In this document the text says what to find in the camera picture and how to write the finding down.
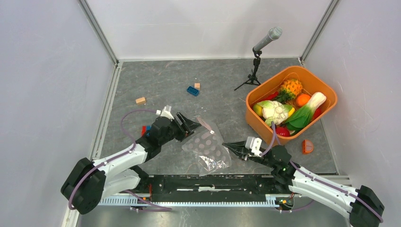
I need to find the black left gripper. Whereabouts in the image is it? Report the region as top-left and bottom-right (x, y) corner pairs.
(159, 112), (201, 146)

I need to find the clear pink-dotted zip bag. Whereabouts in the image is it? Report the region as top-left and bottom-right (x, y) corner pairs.
(182, 116), (232, 176)

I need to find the toy cauliflower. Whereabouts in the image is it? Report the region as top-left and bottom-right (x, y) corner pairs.
(257, 101), (292, 127)

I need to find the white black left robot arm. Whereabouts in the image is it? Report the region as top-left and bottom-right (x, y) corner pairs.
(61, 111), (201, 214)

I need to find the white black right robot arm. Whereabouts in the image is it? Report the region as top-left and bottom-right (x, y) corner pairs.
(223, 141), (384, 227)

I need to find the blue lego brick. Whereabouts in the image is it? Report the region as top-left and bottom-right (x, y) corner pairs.
(186, 86), (200, 96)

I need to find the small wooden cube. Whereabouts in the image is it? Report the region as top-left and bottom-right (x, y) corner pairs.
(194, 83), (201, 90)

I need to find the red and blue lego block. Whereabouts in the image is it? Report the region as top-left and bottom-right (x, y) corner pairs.
(141, 125), (151, 136)

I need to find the red toy tomato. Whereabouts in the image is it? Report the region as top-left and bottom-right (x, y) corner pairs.
(275, 127), (291, 137)

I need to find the toy lemon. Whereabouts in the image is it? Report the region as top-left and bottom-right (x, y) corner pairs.
(253, 104), (263, 118)

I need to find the wooden block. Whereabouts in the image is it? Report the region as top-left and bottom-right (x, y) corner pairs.
(135, 97), (147, 105)

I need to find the red toy chili pepper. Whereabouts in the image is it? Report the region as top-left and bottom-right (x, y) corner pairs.
(263, 91), (279, 101)

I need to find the yellow toy banana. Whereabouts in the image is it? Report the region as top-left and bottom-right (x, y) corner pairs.
(288, 107), (296, 117)

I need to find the orange toy slice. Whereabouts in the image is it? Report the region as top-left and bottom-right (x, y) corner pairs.
(302, 140), (314, 155)

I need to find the toy bok choy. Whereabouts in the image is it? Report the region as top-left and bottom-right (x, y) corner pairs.
(284, 92), (327, 131)

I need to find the toy pineapple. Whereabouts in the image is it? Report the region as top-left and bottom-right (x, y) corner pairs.
(274, 79), (303, 104)

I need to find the grey microphone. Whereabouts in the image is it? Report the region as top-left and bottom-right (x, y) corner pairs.
(253, 26), (282, 52)

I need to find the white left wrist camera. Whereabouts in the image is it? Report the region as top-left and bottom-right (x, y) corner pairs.
(156, 105), (174, 120)

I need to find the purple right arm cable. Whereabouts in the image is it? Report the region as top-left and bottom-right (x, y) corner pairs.
(261, 122), (384, 224)

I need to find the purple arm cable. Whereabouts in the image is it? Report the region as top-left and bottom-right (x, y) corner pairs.
(261, 122), (384, 224)
(67, 109), (173, 213)

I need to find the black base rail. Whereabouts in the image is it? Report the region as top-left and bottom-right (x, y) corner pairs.
(132, 174), (291, 202)

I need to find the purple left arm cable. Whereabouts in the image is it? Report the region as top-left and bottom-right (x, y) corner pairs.
(67, 109), (173, 213)

